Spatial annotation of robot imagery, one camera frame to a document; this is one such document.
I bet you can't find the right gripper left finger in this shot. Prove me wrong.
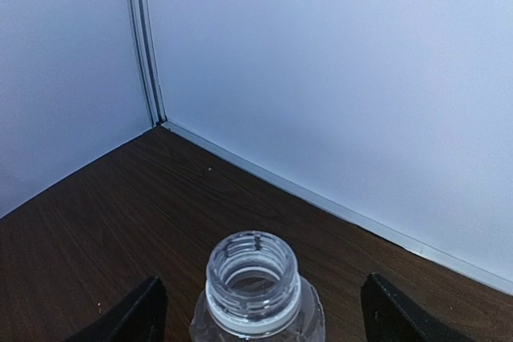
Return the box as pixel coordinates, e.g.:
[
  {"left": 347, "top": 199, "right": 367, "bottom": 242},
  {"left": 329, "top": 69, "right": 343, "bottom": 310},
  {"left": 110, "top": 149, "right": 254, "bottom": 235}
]
[{"left": 67, "top": 276, "right": 168, "bottom": 341}]

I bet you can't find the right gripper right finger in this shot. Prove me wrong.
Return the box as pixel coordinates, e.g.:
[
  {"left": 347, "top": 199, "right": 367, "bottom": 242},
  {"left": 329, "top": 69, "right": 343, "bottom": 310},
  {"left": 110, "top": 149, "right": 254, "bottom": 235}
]
[{"left": 360, "top": 273, "right": 471, "bottom": 342}]

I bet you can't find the clear bottle white cap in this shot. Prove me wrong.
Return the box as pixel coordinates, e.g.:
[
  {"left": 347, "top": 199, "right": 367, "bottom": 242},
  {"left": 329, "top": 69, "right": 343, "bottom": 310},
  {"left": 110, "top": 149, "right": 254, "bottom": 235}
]
[{"left": 189, "top": 231, "right": 326, "bottom": 342}]

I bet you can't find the back aluminium baseboard rail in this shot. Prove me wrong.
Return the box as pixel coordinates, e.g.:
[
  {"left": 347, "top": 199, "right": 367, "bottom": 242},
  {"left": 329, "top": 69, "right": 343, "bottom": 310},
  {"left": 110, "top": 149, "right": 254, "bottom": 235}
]
[{"left": 161, "top": 122, "right": 512, "bottom": 295}]

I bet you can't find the left aluminium frame post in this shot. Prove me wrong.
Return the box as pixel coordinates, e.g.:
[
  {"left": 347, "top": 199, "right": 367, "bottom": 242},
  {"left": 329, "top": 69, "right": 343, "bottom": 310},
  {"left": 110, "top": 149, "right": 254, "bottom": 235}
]
[{"left": 127, "top": 0, "right": 168, "bottom": 127}]

